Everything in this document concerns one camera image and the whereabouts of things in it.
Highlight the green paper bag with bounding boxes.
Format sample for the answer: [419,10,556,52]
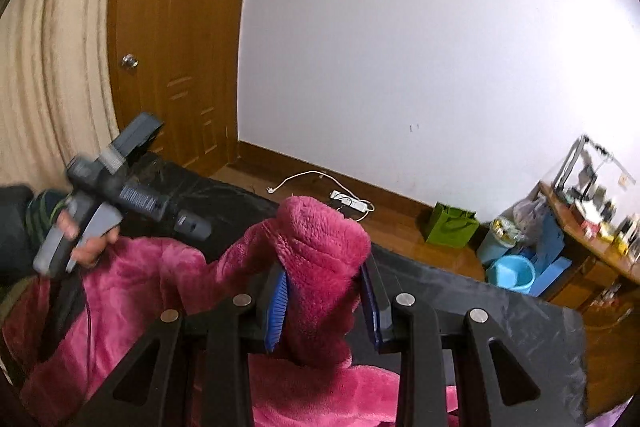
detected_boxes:
[424,202,480,248]

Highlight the silver door knob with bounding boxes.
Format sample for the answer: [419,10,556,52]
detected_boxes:
[120,54,139,70]

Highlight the clear acrylic display case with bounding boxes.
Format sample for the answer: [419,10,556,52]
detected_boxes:
[551,134,637,205]

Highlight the black storage bag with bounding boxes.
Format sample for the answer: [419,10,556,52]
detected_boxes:
[44,150,587,427]

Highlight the dark sleeve forearm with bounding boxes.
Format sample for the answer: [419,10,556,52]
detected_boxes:
[0,185,66,288]

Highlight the pink fleece flower garment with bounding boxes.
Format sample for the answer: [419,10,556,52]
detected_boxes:
[1,193,400,426]

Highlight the blue plastic basin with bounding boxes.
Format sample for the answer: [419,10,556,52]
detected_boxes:
[486,255,536,294]

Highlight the clear plastic bag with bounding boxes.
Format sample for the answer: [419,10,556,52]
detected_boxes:
[489,196,549,246]

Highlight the wooden side desk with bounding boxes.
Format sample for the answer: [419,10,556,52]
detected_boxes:
[537,182,639,418]

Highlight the white cable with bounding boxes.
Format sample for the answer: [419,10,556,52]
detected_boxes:
[267,169,376,223]

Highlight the white power strip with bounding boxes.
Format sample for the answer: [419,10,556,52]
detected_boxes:
[330,190,374,213]

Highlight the blue foam board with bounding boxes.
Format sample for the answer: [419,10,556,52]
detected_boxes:
[523,206,572,297]

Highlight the cream striped curtain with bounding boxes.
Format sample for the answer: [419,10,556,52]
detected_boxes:
[1,0,118,190]

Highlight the person left hand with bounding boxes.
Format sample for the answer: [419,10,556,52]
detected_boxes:
[56,210,119,269]

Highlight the wooden door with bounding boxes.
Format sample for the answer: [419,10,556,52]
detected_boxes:
[107,0,243,176]

